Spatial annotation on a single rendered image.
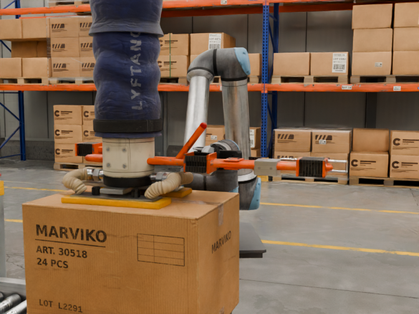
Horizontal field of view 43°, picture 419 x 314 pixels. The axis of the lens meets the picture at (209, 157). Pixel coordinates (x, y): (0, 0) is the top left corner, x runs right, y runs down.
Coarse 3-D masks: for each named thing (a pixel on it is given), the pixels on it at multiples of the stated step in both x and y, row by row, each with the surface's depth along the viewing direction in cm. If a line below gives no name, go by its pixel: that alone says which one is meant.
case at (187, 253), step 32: (64, 192) 185; (192, 192) 184; (224, 192) 184; (32, 224) 166; (64, 224) 161; (96, 224) 157; (128, 224) 154; (160, 224) 150; (192, 224) 147; (224, 224) 169; (32, 256) 167; (64, 256) 163; (96, 256) 159; (128, 256) 155; (160, 256) 151; (192, 256) 148; (224, 256) 170; (32, 288) 168; (64, 288) 164; (96, 288) 160; (128, 288) 156; (160, 288) 152; (192, 288) 149; (224, 288) 171
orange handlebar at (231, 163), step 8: (88, 160) 175; (96, 160) 174; (152, 160) 168; (160, 160) 167; (168, 160) 166; (176, 160) 165; (216, 160) 162; (224, 160) 160; (232, 160) 160; (240, 160) 160; (248, 160) 163; (224, 168) 161; (232, 168) 160; (240, 168) 161; (248, 168) 159; (280, 168) 155; (288, 168) 155; (328, 168) 152
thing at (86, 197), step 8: (88, 192) 172; (96, 192) 167; (136, 192) 162; (64, 200) 166; (72, 200) 165; (80, 200) 164; (88, 200) 164; (96, 200) 163; (104, 200) 162; (112, 200) 161; (120, 200) 161; (128, 200) 161; (136, 200) 160; (144, 200) 159; (152, 200) 159; (160, 200) 161; (168, 200) 163; (144, 208) 158; (152, 208) 157; (160, 208) 157
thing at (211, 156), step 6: (186, 156) 162; (192, 156) 161; (198, 156) 161; (204, 156) 160; (210, 156) 162; (216, 156) 168; (186, 162) 163; (192, 162) 163; (198, 162) 162; (204, 162) 161; (186, 168) 162; (192, 168) 162; (198, 168) 161; (204, 168) 161; (210, 168) 162
